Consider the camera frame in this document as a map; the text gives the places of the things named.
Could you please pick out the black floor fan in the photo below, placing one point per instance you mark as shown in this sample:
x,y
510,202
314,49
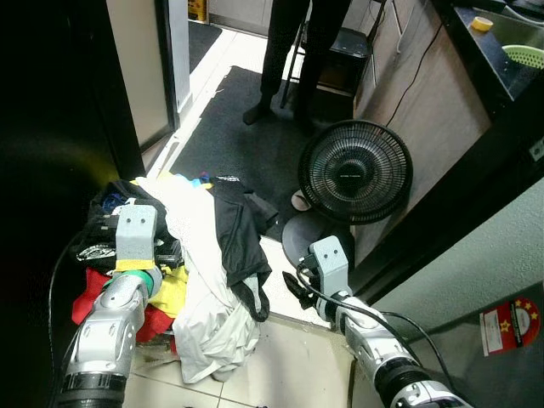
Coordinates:
x,y
355,170

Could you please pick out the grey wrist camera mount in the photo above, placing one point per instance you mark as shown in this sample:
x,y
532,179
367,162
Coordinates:
x,y
330,265
136,231

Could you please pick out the black chair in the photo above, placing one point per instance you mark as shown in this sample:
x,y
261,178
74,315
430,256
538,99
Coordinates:
x,y
348,47

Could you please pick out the metal hinge plate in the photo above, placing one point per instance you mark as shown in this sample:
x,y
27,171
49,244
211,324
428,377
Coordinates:
x,y
537,150

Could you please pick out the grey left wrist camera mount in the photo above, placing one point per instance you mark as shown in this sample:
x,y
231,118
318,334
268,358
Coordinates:
x,y
136,231

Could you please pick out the person in black trousers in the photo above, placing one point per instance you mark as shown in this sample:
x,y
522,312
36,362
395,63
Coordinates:
x,y
285,51

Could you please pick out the black garment with teal print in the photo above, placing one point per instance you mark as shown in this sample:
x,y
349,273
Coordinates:
x,y
238,229

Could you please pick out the blue garment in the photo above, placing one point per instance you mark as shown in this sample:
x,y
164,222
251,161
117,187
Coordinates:
x,y
115,202

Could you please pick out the steel sink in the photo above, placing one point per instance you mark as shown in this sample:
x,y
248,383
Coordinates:
x,y
510,34

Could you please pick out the green plastic basket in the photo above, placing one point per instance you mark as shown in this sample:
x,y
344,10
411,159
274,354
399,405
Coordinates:
x,y
525,57

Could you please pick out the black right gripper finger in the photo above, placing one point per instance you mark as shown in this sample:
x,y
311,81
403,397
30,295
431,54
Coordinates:
x,y
293,289

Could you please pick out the black door frame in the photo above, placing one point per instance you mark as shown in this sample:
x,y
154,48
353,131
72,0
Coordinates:
x,y
459,195

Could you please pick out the pink slipper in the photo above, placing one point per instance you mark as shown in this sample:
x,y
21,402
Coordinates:
x,y
300,201

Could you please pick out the red garment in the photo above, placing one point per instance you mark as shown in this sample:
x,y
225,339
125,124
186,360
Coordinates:
x,y
89,297

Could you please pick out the yellow garment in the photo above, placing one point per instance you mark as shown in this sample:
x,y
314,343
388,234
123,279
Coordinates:
x,y
172,293

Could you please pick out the brown wooden cabinet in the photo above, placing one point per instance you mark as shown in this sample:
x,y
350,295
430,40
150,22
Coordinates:
x,y
425,93

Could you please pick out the black floor mat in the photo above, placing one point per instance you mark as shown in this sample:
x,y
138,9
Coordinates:
x,y
229,136

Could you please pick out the red and white sticker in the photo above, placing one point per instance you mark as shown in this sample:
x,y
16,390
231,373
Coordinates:
x,y
510,327

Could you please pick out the yellow box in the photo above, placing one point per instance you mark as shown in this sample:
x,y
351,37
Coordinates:
x,y
198,8

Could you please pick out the beige door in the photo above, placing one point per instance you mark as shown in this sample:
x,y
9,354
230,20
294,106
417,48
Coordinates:
x,y
140,59

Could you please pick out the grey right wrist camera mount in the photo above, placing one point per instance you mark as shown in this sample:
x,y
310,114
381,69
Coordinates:
x,y
330,265

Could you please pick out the yellow tape roll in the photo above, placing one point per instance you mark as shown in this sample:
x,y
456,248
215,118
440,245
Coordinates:
x,y
482,24

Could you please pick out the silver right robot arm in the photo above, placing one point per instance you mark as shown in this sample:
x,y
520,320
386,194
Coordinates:
x,y
382,348

